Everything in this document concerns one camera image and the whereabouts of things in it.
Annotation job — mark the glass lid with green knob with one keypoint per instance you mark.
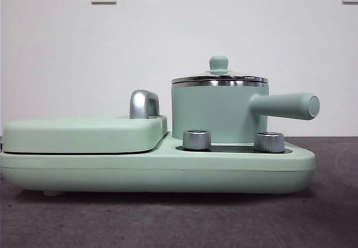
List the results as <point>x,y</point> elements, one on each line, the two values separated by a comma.
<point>218,64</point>

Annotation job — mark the silver control knob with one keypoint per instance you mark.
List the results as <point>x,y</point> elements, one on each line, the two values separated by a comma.
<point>269,142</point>
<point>196,140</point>

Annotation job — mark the green breakfast machine base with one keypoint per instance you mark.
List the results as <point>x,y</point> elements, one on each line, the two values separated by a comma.
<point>84,172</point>

